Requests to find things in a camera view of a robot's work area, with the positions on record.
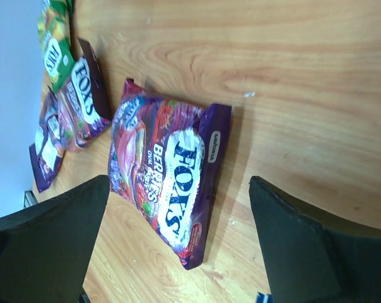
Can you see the purple snack packet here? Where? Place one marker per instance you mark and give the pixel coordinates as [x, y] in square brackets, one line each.
[46, 153]

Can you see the red snack packet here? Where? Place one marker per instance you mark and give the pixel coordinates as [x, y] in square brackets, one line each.
[83, 108]

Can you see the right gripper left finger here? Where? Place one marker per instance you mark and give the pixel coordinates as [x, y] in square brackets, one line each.
[45, 249]

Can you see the blue Doritos chips packet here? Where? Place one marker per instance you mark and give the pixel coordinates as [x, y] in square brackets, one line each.
[264, 298]

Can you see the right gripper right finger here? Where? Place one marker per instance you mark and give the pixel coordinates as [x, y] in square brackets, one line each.
[311, 255]

